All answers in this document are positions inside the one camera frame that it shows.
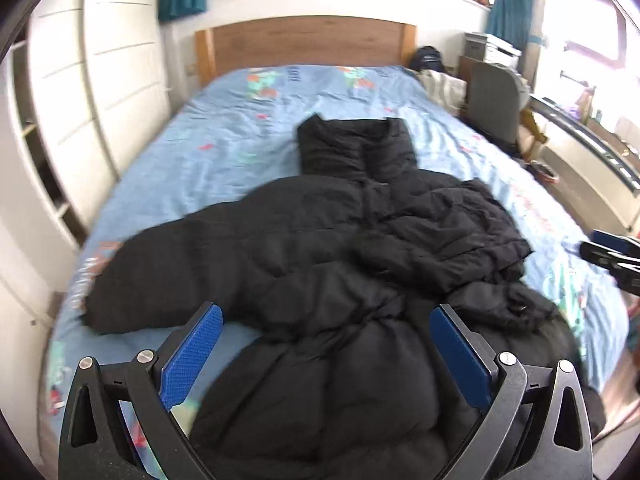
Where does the white sliding wardrobe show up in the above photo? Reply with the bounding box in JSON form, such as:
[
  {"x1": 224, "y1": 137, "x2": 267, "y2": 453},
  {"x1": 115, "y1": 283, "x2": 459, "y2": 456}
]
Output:
[{"x1": 1, "y1": 0, "x2": 169, "y2": 413}]

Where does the black puffer coat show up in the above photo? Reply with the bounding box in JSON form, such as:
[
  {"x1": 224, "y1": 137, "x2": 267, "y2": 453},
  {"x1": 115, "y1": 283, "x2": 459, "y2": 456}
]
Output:
[{"x1": 84, "y1": 115, "x2": 603, "y2": 479}]

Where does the wooden headboard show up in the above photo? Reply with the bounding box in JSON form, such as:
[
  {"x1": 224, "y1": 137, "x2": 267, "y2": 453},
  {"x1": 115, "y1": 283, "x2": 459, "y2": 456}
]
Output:
[{"x1": 194, "y1": 15, "x2": 416, "y2": 87}]

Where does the dark blue backpack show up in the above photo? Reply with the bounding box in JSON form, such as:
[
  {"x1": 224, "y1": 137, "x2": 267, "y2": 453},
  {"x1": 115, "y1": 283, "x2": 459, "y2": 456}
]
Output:
[{"x1": 408, "y1": 46, "x2": 446, "y2": 73}]

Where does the blue monster-print bed cover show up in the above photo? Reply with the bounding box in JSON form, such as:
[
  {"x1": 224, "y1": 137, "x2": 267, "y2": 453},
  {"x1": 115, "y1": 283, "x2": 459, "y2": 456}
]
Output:
[{"x1": 48, "y1": 65, "x2": 628, "y2": 479}]

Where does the grey desk chair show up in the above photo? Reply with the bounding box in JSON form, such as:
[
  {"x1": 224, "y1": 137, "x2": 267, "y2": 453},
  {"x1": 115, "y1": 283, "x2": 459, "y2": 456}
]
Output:
[{"x1": 463, "y1": 62, "x2": 529, "y2": 154}]

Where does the cream cloth pile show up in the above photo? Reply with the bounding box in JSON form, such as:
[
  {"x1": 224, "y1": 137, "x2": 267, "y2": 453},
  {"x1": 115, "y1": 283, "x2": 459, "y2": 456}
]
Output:
[{"x1": 418, "y1": 70, "x2": 466, "y2": 116}]

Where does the white printer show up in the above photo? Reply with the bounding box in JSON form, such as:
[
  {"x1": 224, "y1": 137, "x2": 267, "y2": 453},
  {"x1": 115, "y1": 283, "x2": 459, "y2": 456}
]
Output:
[{"x1": 463, "y1": 32, "x2": 521, "y2": 70}]

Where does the teal curtain right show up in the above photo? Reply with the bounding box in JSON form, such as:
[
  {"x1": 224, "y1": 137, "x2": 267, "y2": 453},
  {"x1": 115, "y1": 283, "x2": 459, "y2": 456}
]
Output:
[{"x1": 486, "y1": 0, "x2": 544, "y2": 52}]

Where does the long desk by window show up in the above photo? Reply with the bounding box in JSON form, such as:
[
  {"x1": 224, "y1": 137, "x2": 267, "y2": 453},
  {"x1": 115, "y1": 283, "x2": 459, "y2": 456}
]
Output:
[{"x1": 528, "y1": 96, "x2": 639, "y2": 236}]

